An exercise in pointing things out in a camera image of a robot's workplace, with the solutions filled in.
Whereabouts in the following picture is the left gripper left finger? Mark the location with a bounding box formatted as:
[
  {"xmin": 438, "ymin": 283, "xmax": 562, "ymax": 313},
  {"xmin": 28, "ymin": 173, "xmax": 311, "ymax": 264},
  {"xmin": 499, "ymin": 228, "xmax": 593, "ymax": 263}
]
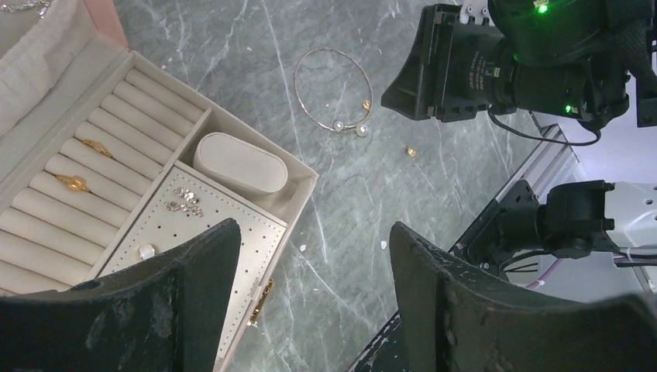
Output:
[{"xmin": 1, "ymin": 219, "xmax": 241, "ymax": 371}]

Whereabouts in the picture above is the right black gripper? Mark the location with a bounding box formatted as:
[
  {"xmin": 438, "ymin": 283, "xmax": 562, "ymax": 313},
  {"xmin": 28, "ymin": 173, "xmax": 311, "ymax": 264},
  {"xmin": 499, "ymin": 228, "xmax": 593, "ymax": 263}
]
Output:
[{"xmin": 380, "ymin": 4, "xmax": 517, "ymax": 122}]

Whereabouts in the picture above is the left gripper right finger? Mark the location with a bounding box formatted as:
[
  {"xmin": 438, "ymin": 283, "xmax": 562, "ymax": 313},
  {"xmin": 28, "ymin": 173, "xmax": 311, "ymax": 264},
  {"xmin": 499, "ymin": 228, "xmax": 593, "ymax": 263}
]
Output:
[{"xmin": 389, "ymin": 222, "xmax": 657, "ymax": 372}]

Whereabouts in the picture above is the pink jewelry box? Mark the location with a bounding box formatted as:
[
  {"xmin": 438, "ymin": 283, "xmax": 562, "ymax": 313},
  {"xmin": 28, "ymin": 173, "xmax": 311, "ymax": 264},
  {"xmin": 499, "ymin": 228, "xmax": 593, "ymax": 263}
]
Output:
[{"xmin": 1, "ymin": 1, "xmax": 318, "ymax": 371}]

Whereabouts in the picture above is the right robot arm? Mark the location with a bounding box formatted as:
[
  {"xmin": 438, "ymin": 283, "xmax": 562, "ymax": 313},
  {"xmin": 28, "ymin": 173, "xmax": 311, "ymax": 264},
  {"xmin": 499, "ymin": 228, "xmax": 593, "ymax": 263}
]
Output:
[{"xmin": 380, "ymin": 1, "xmax": 656, "ymax": 129}]

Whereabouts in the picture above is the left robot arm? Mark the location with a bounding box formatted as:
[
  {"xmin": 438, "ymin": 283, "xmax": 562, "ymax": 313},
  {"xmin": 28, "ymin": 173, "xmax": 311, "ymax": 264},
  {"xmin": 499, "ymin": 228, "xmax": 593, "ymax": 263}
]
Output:
[{"xmin": 1, "ymin": 181, "xmax": 656, "ymax": 371}]

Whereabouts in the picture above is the pearl stud earring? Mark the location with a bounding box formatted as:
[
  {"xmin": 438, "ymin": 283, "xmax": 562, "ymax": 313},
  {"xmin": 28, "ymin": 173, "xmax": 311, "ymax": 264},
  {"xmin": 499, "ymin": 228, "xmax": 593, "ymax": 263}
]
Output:
[{"xmin": 137, "ymin": 243, "xmax": 157, "ymax": 260}]

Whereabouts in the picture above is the gold pearl bangle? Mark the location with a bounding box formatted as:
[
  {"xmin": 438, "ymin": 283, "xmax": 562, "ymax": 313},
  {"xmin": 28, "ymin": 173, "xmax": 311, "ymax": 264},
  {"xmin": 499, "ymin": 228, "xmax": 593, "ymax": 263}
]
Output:
[{"xmin": 292, "ymin": 46, "xmax": 374, "ymax": 138}]

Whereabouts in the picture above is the crystal leaf earring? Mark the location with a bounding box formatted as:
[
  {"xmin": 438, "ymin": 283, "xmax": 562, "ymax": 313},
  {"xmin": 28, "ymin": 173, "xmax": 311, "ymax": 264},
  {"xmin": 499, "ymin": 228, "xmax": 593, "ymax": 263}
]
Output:
[{"xmin": 164, "ymin": 188, "xmax": 204, "ymax": 217}]

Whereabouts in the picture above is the beige watch pillow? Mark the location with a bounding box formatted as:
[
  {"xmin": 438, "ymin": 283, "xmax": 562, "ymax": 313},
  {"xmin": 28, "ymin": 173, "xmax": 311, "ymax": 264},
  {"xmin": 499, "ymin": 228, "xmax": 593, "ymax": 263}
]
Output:
[{"xmin": 192, "ymin": 132, "xmax": 288, "ymax": 197}]

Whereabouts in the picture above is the gold ring with stone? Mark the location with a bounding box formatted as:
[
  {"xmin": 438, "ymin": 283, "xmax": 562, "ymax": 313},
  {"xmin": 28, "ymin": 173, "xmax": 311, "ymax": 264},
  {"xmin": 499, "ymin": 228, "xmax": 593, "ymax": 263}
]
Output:
[{"xmin": 55, "ymin": 174, "xmax": 92, "ymax": 194}]

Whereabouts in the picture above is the thin gold ring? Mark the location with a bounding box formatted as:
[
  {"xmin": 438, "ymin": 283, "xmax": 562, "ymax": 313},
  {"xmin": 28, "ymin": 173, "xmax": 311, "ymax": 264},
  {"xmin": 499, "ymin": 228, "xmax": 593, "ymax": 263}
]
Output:
[{"xmin": 81, "ymin": 139, "xmax": 114, "ymax": 159}]

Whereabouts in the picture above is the silver necklace in lid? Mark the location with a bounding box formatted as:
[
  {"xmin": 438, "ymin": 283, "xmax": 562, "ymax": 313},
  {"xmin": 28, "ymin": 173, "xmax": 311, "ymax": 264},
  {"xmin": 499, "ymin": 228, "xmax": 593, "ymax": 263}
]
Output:
[{"xmin": 0, "ymin": 0, "xmax": 53, "ymax": 19}]

